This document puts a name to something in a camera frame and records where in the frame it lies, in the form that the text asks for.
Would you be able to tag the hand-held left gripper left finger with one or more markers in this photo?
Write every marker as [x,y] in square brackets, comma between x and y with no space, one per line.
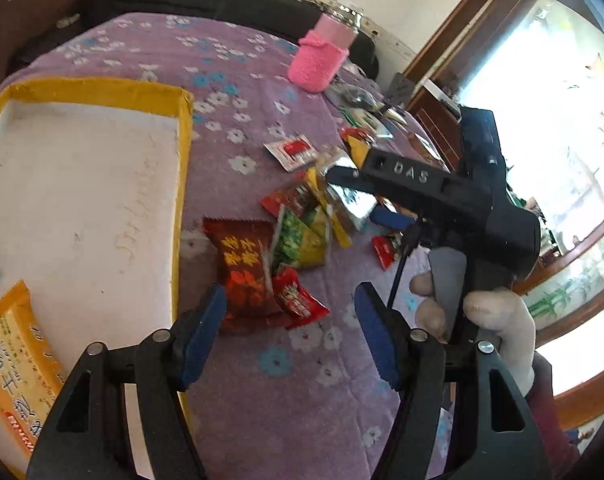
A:
[206,330]

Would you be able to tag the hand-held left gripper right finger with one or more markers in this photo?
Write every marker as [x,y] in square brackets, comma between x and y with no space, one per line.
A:
[377,330]

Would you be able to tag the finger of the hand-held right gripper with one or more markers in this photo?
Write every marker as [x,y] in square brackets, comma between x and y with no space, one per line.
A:
[393,217]
[349,176]

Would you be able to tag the silver snack packet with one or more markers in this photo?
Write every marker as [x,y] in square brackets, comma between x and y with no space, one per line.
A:
[352,205]

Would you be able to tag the small red candy packet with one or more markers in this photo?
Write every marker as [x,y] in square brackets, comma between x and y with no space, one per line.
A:
[387,250]
[297,300]

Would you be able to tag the large dark red snack packet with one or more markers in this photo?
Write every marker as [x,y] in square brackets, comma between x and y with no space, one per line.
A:
[236,270]

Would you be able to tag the yellow edged cardboard box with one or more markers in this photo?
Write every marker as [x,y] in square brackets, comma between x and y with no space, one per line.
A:
[81,185]

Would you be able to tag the person's right forearm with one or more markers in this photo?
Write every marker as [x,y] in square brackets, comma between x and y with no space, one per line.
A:
[552,420]

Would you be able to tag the person's right hand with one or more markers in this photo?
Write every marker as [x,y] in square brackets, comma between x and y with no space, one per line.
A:
[507,325]

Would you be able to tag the round white green biscuit packet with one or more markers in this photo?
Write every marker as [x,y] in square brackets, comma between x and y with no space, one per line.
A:
[367,121]

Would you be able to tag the white red snack packet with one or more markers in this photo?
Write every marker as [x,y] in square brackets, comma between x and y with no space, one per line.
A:
[289,152]

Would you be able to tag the grey plastic bag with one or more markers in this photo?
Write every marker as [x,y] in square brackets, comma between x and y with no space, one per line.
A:
[354,94]

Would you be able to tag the green yellow snack packet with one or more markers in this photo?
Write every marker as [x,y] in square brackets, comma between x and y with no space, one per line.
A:
[297,240]

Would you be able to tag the purple floral blanket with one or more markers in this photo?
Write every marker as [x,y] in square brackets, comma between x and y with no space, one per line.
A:
[282,375]

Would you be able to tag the small dark card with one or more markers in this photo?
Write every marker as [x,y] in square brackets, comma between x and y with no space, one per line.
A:
[399,87]

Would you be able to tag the bottle with pink knitted sleeve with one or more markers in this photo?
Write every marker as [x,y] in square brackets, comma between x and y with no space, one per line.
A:
[317,60]

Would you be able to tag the wooden framed glass partition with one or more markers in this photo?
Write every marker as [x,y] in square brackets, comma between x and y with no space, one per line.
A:
[482,25]

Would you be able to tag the orange snack packet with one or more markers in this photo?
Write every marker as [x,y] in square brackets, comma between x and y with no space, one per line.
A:
[16,360]

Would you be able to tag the black sofa back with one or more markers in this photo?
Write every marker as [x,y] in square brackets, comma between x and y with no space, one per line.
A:
[181,0]

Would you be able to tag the brown padded headboard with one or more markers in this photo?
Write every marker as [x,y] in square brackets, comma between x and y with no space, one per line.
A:
[31,25]

